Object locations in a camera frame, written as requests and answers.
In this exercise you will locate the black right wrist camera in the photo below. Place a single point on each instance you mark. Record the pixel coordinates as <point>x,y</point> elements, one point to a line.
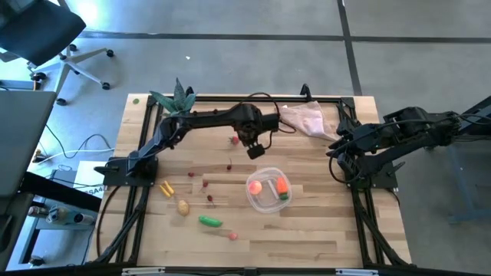
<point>349,130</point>

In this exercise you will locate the grey device with lenses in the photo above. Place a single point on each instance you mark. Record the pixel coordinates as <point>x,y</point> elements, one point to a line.
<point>65,216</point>

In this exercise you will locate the silver aluminium bar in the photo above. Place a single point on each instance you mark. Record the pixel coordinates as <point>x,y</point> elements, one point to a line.
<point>356,272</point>
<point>142,271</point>

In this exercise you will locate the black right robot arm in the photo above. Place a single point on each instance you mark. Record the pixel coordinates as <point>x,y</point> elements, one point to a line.
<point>414,126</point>

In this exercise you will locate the black clamp mount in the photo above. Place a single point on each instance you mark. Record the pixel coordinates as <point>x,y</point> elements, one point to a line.
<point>305,91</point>

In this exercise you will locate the small pink toy fruit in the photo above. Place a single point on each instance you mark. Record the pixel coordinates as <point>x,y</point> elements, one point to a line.
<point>232,236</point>

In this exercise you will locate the orange toy carrot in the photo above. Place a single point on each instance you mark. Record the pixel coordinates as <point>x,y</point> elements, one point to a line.
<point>282,185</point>

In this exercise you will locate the snake plant in white pot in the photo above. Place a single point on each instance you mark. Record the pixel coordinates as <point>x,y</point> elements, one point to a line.
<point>174,101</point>

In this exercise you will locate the grey desk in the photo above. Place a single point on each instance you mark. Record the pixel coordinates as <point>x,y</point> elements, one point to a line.
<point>23,138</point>

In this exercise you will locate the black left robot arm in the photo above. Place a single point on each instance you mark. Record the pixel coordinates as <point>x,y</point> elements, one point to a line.
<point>207,119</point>

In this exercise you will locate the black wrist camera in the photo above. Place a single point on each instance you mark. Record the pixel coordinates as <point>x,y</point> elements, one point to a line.
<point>256,151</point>
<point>349,130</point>

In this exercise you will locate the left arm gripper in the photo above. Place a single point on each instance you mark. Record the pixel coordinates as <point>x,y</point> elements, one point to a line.
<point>250,135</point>

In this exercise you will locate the black aluminium table frame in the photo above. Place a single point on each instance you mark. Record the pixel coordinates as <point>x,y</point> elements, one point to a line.
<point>222,99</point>

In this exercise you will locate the red toy strawberry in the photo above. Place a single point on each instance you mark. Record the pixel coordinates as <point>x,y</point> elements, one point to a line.
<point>234,140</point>

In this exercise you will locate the tan toy potato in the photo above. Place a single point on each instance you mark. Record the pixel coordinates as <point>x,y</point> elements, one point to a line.
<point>183,207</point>

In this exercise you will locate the pale pink cloth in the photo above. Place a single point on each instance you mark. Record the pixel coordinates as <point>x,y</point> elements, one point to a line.
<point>307,119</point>

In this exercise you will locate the black office chair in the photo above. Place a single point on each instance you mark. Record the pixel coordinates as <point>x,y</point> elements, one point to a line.
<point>38,34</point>

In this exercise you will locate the pink orange toy peach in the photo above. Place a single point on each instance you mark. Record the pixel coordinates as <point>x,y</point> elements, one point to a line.
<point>255,187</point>

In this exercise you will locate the clear plastic tupperware container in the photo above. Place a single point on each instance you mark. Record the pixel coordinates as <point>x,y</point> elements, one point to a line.
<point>264,205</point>

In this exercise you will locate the white printed box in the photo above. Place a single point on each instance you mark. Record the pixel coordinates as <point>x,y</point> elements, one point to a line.
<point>86,176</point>

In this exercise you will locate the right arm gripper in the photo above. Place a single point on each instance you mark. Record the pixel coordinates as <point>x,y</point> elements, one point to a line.
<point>360,138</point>

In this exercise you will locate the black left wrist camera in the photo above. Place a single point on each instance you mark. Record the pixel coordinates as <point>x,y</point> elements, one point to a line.
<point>256,151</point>

